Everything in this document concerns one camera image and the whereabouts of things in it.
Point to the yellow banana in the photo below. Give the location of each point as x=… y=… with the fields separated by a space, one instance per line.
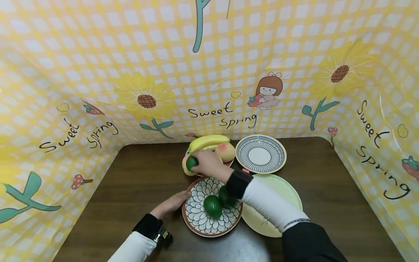
x=209 y=141

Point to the red fruit plate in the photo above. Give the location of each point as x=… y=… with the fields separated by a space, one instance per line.
x=230 y=162

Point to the person's left fingers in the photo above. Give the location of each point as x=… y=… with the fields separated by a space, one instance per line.
x=182 y=197

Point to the green round fruit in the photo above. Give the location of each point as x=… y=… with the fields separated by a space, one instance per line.
x=191 y=163
x=225 y=197
x=212 y=206

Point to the person's right hand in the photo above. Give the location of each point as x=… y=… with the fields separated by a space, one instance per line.
x=212 y=165

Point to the petal pattern brown rim plate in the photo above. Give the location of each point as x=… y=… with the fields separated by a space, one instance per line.
x=200 y=218

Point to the black wrist band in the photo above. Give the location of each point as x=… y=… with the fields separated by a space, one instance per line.
x=151 y=227
x=238 y=183

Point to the pale green plate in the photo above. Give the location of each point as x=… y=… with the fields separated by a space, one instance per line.
x=288 y=193

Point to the person's right forearm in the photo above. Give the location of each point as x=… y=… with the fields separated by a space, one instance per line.
x=278 y=211

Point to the person's right fingers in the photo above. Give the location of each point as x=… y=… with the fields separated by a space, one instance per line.
x=201 y=157

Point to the pink yellow peach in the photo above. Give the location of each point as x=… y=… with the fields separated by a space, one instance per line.
x=226 y=152
x=185 y=169

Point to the person's left forearm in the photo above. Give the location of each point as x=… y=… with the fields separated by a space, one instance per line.
x=136 y=249

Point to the blue striped white plate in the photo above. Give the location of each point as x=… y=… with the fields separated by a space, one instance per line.
x=261 y=154

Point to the person's left hand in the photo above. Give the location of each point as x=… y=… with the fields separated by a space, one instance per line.
x=170 y=206

